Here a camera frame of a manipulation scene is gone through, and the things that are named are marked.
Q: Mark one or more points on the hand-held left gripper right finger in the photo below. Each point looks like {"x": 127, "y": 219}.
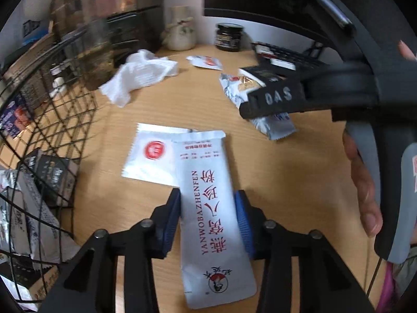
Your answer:
{"x": 244, "y": 225}

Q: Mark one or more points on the person's grey jacket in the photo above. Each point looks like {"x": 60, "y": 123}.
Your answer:
{"x": 404, "y": 270}

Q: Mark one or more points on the crumpled white tissue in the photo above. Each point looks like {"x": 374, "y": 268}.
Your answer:
{"x": 136, "y": 71}

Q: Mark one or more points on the silver snack wrapper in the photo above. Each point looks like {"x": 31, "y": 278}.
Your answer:
{"x": 233, "y": 89}

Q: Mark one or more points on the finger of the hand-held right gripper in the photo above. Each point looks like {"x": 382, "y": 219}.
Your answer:
{"x": 277, "y": 99}

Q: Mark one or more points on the white square red-dot sachet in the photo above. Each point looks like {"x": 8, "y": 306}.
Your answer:
{"x": 146, "y": 166}

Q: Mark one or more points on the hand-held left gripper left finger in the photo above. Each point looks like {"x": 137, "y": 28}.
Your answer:
{"x": 171, "y": 221}

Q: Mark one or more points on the black keyboard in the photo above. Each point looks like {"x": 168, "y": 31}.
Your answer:
{"x": 286, "y": 55}

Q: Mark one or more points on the small white figurine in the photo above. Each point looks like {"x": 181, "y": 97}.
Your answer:
{"x": 58, "y": 86}

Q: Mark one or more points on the dark acrylic storage cabinet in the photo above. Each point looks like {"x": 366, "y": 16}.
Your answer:
{"x": 97, "y": 13}

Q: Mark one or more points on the person's right hand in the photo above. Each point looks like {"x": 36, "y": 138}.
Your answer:
{"x": 365, "y": 195}

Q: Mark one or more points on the brown box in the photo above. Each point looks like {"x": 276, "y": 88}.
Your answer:
{"x": 26, "y": 67}

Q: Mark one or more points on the small white red sachet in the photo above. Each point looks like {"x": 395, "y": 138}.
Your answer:
{"x": 205, "y": 62}

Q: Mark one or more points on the blue printed box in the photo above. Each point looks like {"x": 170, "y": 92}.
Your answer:
{"x": 16, "y": 117}

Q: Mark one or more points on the long white grey-printed packet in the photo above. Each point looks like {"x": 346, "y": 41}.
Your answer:
{"x": 35, "y": 215}

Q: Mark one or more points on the dark glass jar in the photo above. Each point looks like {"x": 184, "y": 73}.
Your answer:
{"x": 229, "y": 39}

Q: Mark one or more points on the long white red-lettered packet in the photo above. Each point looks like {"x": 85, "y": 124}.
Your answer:
{"x": 208, "y": 208}

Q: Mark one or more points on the cream ceramic vase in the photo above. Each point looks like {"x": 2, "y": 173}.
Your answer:
{"x": 179, "y": 32}

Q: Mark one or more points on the pink desk mat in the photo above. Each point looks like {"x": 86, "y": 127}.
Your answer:
{"x": 387, "y": 287}

